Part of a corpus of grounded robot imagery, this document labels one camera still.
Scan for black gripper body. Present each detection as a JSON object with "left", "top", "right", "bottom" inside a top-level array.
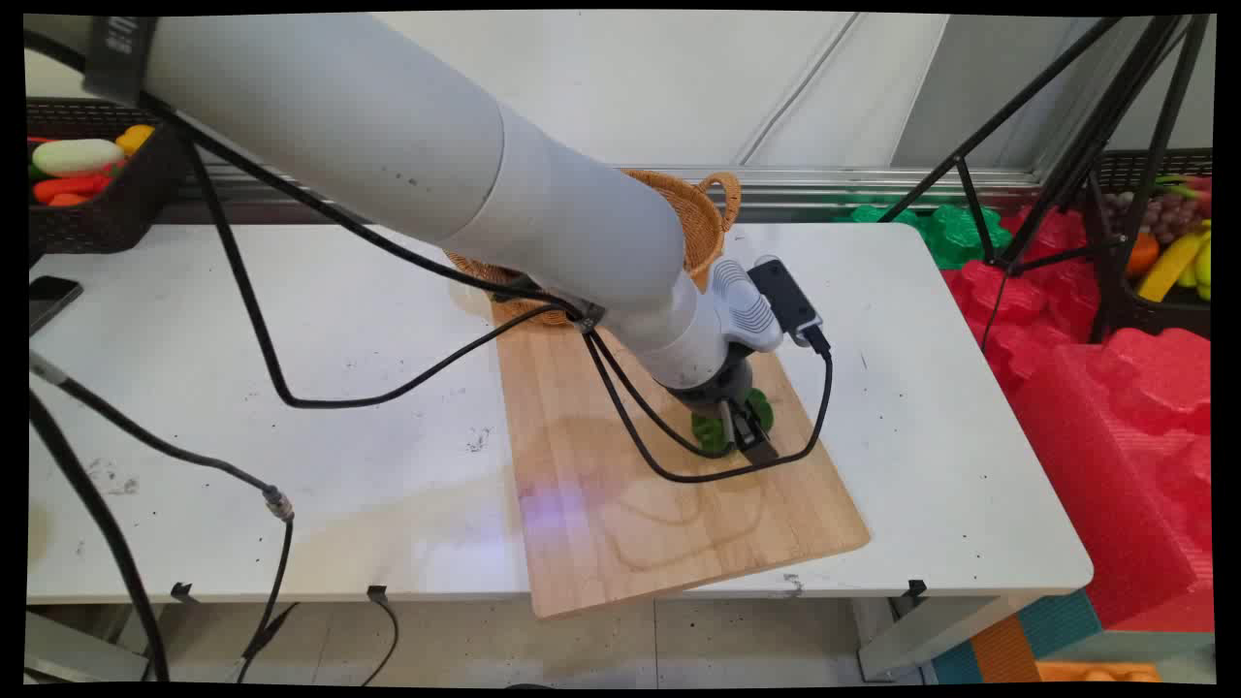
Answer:
[{"left": 665, "top": 355, "right": 759, "bottom": 416}]

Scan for green cucumber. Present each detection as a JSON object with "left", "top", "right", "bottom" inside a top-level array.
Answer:
[{"left": 689, "top": 387, "right": 776, "bottom": 459}]

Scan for wooden cutting board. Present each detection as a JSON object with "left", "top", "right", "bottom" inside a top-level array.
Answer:
[{"left": 491, "top": 291, "right": 872, "bottom": 621}]

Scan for woven wicker basket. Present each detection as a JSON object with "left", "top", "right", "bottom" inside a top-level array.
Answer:
[{"left": 444, "top": 170, "right": 743, "bottom": 328}]

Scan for white table leg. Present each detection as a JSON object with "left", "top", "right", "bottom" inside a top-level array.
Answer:
[{"left": 855, "top": 591, "right": 1027, "bottom": 682}]

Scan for green foam mat pile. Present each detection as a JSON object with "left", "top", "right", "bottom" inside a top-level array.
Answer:
[{"left": 832, "top": 197, "right": 1015, "bottom": 271}]

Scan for teal and orange foam mat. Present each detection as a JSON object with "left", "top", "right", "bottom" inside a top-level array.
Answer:
[{"left": 929, "top": 587, "right": 1164, "bottom": 685}]

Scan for red foam mat pile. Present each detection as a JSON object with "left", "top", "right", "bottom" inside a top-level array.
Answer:
[{"left": 939, "top": 202, "right": 1216, "bottom": 633}]

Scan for black mesh crate with fruit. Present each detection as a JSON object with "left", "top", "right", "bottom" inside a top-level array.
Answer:
[{"left": 1084, "top": 147, "right": 1214, "bottom": 342}]

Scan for orange toy fruit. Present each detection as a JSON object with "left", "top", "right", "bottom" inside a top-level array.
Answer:
[{"left": 1125, "top": 232, "right": 1161, "bottom": 281}]

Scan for yellow toy banana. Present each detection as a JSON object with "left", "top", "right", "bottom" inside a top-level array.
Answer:
[{"left": 1135, "top": 227, "right": 1213, "bottom": 304}]

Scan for purple toy grapes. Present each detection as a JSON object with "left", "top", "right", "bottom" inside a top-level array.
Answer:
[{"left": 1103, "top": 191, "right": 1205, "bottom": 245}]

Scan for black mesh crate with vegetables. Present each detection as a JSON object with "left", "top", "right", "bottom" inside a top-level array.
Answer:
[{"left": 27, "top": 97, "right": 192, "bottom": 257}]

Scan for black smartphone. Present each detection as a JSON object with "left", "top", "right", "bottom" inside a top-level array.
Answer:
[{"left": 28, "top": 275, "right": 85, "bottom": 337}]

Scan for red toy carrot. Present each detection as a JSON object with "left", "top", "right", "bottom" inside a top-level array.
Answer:
[{"left": 32, "top": 174, "right": 114, "bottom": 206}]

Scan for white toy radish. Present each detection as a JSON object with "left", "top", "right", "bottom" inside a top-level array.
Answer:
[{"left": 31, "top": 139, "right": 126, "bottom": 178}]

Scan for black camera USB cable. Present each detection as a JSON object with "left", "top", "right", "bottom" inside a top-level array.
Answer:
[{"left": 580, "top": 325, "right": 836, "bottom": 485}]

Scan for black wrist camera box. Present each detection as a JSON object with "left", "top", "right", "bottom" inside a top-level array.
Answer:
[{"left": 747, "top": 256, "right": 826, "bottom": 348}]

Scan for aluminium window rail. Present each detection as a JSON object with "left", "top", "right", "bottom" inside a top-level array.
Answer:
[{"left": 186, "top": 163, "right": 1048, "bottom": 226}]

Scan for black camera tripod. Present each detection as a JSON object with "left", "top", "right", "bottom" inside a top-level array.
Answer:
[{"left": 877, "top": 15, "right": 1215, "bottom": 346}]

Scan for long black arm cable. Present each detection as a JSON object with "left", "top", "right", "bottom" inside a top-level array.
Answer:
[{"left": 27, "top": 29, "right": 594, "bottom": 410}]

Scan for grey cable with metal connector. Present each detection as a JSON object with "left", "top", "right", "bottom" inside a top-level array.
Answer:
[{"left": 27, "top": 349, "right": 296, "bottom": 683}]

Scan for thick black cable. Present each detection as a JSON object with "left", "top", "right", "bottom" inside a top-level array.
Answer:
[{"left": 27, "top": 386, "right": 172, "bottom": 683}]

